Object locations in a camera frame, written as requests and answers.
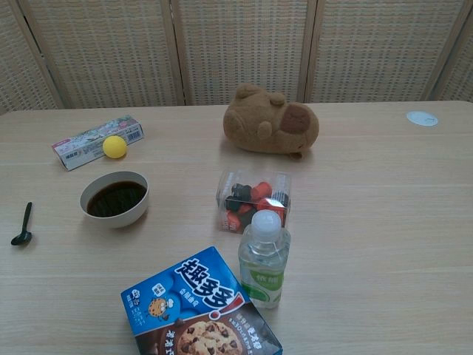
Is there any yellow foam ball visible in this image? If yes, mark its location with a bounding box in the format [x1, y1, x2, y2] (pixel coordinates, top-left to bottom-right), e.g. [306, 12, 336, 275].
[102, 135, 129, 160]

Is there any blue chocolate chip cookie box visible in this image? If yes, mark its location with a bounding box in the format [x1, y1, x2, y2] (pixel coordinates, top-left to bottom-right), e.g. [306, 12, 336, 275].
[120, 246, 284, 355]

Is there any black liquid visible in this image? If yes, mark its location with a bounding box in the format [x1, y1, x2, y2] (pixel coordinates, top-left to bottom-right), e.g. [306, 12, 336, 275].
[86, 180, 148, 217]

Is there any white round desk grommet cap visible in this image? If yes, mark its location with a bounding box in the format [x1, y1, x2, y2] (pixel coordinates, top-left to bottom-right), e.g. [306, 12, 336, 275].
[406, 109, 440, 128]

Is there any floral toothpaste box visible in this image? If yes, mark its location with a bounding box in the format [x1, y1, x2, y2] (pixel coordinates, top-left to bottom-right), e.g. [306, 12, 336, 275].
[51, 114, 146, 172]

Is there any beige ceramic bowl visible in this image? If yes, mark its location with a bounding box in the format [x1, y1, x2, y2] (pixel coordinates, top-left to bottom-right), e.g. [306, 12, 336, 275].
[79, 169, 151, 229]

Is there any clear bottle with green label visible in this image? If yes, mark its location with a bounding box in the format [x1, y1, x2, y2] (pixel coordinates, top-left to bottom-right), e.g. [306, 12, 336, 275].
[237, 209, 292, 311]

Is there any clear box of red black capsules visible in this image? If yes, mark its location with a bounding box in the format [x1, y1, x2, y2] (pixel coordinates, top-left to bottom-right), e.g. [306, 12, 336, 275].
[215, 169, 293, 236]

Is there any brown capybara plush toy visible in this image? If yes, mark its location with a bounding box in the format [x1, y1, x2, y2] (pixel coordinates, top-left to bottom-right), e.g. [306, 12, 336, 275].
[222, 82, 321, 161]

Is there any black plastic spoon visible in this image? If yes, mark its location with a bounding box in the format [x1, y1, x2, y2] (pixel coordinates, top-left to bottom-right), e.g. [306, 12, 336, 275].
[10, 201, 34, 247]

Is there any woven rattan folding screen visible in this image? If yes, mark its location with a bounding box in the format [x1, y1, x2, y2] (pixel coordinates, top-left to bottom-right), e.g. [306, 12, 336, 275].
[0, 0, 473, 116]

